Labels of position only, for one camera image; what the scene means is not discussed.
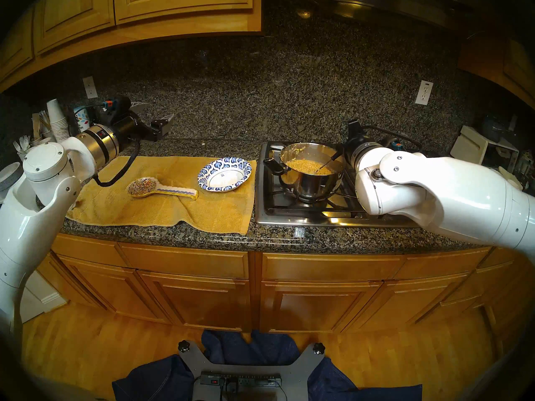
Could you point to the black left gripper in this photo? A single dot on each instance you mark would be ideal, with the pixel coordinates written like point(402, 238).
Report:
point(136, 130)

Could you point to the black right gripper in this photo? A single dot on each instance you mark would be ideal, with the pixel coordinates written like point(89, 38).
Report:
point(356, 139)

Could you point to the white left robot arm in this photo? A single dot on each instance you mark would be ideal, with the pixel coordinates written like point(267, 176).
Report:
point(33, 220)

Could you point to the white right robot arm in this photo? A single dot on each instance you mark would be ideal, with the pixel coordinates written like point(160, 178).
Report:
point(459, 195)

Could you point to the cooked oatmeal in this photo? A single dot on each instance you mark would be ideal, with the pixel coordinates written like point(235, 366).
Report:
point(307, 166)

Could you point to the yellow ceramic spoon rest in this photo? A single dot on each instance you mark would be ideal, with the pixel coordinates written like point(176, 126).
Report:
point(144, 187)

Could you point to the blue white paper bowl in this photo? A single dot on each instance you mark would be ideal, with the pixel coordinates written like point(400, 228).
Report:
point(225, 176)

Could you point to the stainless steel pot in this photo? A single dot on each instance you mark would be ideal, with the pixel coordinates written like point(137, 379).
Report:
point(311, 187)

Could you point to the white patterned canister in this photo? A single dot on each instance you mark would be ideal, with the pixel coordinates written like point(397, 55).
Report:
point(82, 118)

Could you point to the steel gas cooktop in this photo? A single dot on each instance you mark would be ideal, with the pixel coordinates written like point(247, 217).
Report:
point(276, 214)

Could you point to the stack of white paper cups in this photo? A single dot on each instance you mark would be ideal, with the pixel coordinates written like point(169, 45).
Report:
point(57, 118)

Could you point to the yellow towel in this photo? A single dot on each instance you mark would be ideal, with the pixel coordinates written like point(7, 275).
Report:
point(167, 214)

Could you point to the white paper cup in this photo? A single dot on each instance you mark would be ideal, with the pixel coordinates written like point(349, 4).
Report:
point(42, 140)

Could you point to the wooden chopsticks bundle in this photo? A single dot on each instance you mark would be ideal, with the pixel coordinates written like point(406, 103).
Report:
point(38, 122)

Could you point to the white toaster oven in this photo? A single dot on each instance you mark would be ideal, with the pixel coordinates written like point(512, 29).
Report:
point(470, 149)

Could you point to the paper cup with plastic forks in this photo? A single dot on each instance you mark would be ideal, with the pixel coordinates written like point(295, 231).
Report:
point(21, 145)

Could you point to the dark kettle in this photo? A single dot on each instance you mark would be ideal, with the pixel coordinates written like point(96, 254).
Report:
point(493, 128)

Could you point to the steel range hood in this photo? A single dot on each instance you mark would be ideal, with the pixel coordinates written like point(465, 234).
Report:
point(376, 3)

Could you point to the stack of white bowls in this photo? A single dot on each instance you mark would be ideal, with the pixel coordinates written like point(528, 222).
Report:
point(7, 178)

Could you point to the small white object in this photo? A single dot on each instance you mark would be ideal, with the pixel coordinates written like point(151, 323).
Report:
point(510, 176)

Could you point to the wooden corner cabinet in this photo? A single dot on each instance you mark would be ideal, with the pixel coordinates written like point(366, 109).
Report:
point(510, 70)

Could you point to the wooden base cabinets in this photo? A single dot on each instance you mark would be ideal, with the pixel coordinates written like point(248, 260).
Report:
point(200, 295)

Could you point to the black power strip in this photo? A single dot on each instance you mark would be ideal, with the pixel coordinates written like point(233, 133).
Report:
point(246, 379)

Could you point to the white double wall outlet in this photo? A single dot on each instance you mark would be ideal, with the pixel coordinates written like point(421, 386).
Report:
point(424, 93)

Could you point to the wooden wall cabinets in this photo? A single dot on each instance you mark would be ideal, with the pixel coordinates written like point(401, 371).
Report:
point(146, 7)

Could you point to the grey robot base frame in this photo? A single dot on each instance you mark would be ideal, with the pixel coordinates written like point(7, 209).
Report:
point(301, 371)

